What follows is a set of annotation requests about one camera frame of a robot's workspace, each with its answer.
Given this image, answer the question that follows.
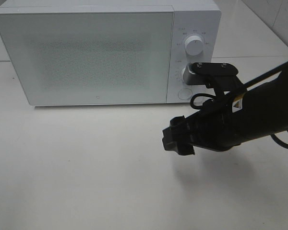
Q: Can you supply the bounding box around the round white door button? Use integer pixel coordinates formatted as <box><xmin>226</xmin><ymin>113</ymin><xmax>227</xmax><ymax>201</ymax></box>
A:
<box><xmin>178</xmin><ymin>89</ymin><xmax>192</xmax><ymax>100</ymax></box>

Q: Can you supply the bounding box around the white microwave oven body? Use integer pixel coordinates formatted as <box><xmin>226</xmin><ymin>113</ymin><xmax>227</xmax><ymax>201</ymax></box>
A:
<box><xmin>0</xmin><ymin>0</ymin><xmax>221</xmax><ymax>105</ymax></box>

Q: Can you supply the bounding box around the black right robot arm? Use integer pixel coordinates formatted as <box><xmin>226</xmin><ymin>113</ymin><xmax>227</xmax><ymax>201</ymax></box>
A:
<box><xmin>162</xmin><ymin>62</ymin><xmax>288</xmax><ymax>156</ymax></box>

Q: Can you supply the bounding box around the black camera cable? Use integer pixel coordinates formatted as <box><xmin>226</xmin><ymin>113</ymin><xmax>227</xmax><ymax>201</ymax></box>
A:
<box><xmin>190</xmin><ymin>71</ymin><xmax>288</xmax><ymax>149</ymax></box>

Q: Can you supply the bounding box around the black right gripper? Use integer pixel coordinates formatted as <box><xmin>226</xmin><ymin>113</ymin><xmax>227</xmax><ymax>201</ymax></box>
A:
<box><xmin>162</xmin><ymin>79</ymin><xmax>245</xmax><ymax>156</ymax></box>

